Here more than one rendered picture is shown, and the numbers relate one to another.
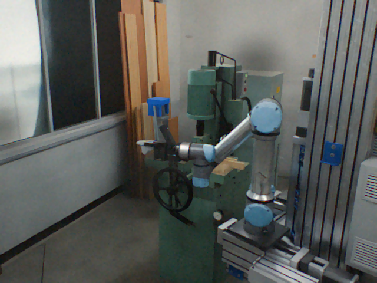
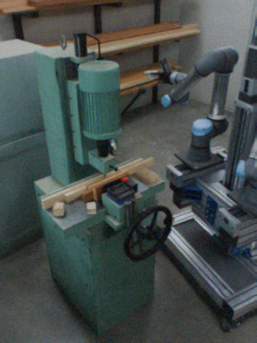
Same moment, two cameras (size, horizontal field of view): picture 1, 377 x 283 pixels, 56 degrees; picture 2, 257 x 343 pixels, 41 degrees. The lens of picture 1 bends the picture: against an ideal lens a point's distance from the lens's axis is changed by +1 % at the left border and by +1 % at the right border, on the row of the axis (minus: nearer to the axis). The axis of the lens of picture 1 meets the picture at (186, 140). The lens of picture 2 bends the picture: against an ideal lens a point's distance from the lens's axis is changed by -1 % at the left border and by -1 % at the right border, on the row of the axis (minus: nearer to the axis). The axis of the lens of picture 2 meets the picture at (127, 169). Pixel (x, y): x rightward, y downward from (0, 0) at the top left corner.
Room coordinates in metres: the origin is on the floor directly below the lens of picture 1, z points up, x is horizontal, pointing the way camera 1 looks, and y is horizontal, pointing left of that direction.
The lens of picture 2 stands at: (1.63, 1.21, 1.89)
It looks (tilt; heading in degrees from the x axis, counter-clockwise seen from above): 32 degrees down; 292
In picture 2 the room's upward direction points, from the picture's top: 1 degrees counter-clockwise
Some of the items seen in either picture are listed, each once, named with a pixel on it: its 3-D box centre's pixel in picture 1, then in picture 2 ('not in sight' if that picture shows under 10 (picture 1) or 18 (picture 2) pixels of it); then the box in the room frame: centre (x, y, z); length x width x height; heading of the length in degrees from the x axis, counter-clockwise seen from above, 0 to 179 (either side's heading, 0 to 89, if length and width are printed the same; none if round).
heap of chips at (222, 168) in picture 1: (221, 167); (148, 174); (2.09, -0.23, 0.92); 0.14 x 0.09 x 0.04; 150
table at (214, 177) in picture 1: (186, 167); (112, 202); (2.20, 0.00, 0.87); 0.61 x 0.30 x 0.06; 60
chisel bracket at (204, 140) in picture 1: (201, 141); (102, 161); (2.29, -0.10, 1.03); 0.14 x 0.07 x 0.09; 150
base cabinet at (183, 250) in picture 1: (204, 224); (98, 249); (2.38, -0.15, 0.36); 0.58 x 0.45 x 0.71; 150
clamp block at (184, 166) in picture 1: (179, 165); (122, 203); (2.13, 0.04, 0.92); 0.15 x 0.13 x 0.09; 60
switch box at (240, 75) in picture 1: (241, 83); not in sight; (2.48, -0.37, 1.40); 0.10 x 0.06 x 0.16; 150
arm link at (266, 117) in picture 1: (263, 164); not in sight; (1.40, -0.32, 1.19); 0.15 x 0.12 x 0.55; 165
